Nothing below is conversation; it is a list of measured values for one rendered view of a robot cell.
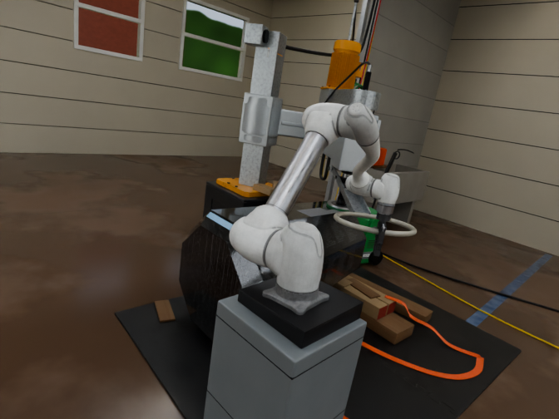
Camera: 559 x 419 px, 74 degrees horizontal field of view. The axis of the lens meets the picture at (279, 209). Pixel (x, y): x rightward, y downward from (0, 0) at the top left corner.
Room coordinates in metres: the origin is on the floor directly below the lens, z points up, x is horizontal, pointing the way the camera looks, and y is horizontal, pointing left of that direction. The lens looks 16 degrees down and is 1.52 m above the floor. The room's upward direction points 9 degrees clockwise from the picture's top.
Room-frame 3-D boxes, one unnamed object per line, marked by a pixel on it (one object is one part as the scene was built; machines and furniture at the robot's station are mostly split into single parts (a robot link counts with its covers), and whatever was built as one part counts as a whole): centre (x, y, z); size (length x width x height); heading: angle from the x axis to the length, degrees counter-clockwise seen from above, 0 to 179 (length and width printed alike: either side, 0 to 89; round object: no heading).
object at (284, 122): (3.32, 0.09, 1.36); 0.74 x 0.34 x 0.25; 104
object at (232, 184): (3.27, 0.28, 0.76); 0.49 x 0.49 x 0.05; 44
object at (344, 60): (3.43, -0.36, 1.90); 0.31 x 0.28 x 0.40; 100
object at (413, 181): (5.56, -1.57, 0.43); 1.30 x 0.62 x 0.86; 137
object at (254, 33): (3.17, 0.40, 2.00); 0.20 x 0.18 x 0.15; 44
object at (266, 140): (3.27, 0.28, 1.35); 0.35 x 0.35 x 0.41
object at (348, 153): (2.85, -0.45, 1.32); 0.36 x 0.22 x 0.45; 10
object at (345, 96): (3.12, -0.40, 1.62); 0.96 x 0.25 x 0.17; 10
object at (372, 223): (3.85, -0.96, 0.43); 0.35 x 0.35 x 0.87; 29
